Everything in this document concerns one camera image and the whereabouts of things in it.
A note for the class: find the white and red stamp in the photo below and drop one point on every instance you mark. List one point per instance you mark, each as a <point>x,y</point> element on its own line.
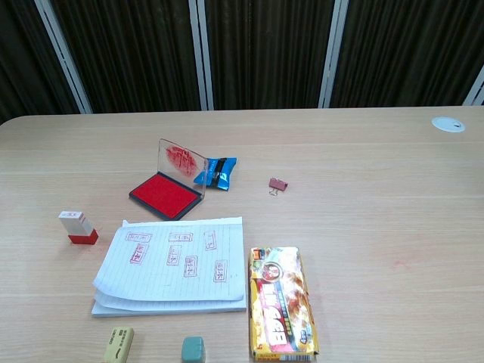
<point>77,226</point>

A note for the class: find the red ink pad with lid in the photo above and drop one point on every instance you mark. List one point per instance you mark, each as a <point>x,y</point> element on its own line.
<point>166,193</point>

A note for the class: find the blue snack packet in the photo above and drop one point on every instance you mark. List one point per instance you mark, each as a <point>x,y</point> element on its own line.
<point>217,173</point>

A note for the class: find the pink binder clip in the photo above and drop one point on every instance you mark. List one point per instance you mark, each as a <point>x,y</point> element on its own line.
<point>278,184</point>

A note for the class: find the white lined notepad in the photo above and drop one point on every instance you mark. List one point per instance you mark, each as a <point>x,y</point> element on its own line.
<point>174,272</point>

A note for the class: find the yellow snack box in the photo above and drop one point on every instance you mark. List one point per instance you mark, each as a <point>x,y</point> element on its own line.
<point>281,302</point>

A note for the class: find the green eraser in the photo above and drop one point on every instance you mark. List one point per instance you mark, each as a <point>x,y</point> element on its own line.
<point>194,349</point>

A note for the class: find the yellow eraser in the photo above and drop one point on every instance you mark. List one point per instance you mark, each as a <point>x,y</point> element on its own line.
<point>119,345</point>

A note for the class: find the white partition post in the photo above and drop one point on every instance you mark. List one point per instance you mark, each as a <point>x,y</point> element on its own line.
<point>202,53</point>
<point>62,53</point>
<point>475,90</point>
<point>332,53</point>

